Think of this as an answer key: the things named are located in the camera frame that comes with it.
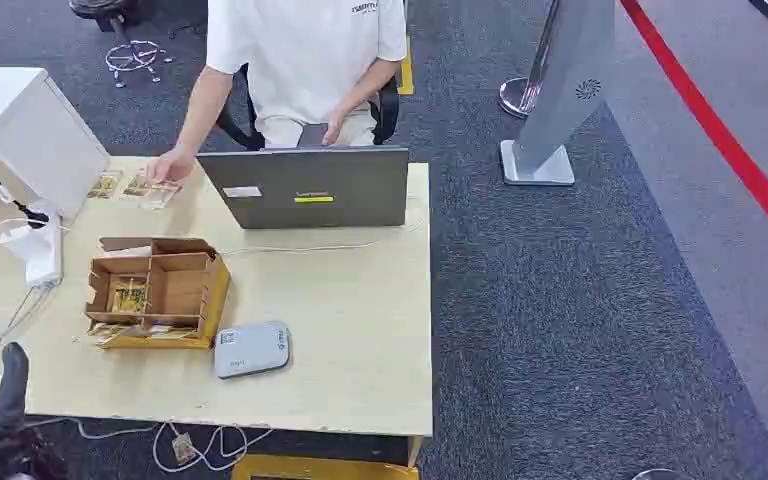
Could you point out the person's right hand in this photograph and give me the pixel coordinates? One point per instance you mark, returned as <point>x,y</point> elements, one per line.
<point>172,166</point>

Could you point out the person's left hand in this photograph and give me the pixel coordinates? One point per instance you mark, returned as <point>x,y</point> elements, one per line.
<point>333,129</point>

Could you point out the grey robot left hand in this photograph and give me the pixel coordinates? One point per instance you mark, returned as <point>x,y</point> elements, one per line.
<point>6,404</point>

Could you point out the sleeved card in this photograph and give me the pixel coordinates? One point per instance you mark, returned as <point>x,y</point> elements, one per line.
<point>135,185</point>
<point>104,185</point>
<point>161,195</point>

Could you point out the black office chair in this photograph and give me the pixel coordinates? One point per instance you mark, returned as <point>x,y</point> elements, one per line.
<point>387,109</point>

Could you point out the grey laptop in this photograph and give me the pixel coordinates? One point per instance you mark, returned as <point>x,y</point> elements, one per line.
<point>304,189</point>

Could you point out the person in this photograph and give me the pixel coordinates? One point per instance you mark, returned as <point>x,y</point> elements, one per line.
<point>304,60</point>

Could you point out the yellow floor sign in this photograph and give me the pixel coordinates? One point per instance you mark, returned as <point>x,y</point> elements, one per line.
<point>406,69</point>

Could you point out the black swivel chair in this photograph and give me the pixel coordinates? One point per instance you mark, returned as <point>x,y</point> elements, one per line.
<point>133,54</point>

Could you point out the wooden card box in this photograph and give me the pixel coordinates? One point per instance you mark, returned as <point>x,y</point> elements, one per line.
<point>185,291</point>

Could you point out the green yellow card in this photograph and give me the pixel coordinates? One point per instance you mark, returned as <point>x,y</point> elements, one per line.
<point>129,296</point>

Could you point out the white cabinet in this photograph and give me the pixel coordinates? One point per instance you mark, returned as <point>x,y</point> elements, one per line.
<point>33,132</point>

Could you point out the card stack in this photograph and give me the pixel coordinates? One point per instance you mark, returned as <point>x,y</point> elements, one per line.
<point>133,331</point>

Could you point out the white power strip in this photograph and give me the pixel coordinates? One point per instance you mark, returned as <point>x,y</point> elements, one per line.
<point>43,255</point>

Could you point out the grey kiosk stand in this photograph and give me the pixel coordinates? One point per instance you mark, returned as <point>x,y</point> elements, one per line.
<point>559,99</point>

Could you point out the yellow box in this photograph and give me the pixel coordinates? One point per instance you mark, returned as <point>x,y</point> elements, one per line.
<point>318,469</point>

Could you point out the chrome round base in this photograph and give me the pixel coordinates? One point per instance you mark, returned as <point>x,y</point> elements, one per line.
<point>659,475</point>

